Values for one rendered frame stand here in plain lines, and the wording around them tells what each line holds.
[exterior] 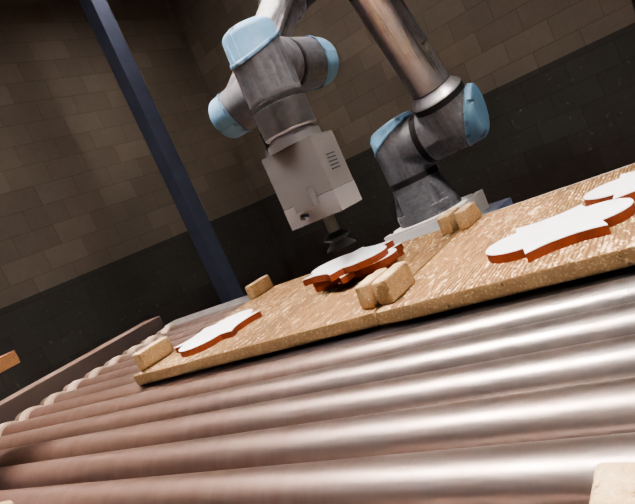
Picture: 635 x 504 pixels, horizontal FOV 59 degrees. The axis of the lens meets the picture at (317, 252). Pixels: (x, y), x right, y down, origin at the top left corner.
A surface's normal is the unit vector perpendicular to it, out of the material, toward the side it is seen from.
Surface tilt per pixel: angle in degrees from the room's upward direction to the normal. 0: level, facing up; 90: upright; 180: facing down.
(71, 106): 90
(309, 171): 90
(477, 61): 90
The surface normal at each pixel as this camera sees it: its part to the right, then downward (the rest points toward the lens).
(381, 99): -0.57, 0.34
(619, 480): -0.36, -0.92
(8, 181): 0.71, -0.25
